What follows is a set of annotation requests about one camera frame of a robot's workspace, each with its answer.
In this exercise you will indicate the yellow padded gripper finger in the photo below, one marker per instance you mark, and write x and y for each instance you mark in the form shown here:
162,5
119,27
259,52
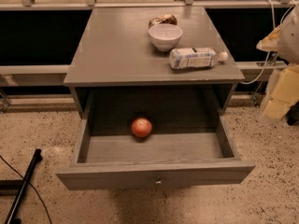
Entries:
270,42
282,92

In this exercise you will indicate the red apple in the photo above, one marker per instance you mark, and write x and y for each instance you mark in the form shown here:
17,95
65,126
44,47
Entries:
141,127

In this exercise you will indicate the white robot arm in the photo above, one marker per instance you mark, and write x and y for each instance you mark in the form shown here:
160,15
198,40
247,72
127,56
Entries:
288,41

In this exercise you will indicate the grey cabinet with counter top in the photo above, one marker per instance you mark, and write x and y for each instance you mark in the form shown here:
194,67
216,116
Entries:
116,51

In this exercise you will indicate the open grey top drawer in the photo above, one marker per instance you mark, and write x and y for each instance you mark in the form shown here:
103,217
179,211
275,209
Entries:
189,144

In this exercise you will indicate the clear plastic water bottle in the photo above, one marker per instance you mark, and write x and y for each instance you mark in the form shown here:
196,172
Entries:
196,58

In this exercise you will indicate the brown crinkled snack bag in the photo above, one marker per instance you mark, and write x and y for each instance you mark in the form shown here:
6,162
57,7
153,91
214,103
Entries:
169,19

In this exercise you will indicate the white ceramic bowl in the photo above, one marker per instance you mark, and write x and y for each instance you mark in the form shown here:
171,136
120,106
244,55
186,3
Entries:
165,36

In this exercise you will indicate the black metal floor stand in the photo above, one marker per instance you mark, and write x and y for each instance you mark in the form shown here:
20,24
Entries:
18,188

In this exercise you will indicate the grey metal railing frame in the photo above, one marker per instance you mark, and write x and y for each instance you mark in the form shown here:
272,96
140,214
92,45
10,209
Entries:
39,38

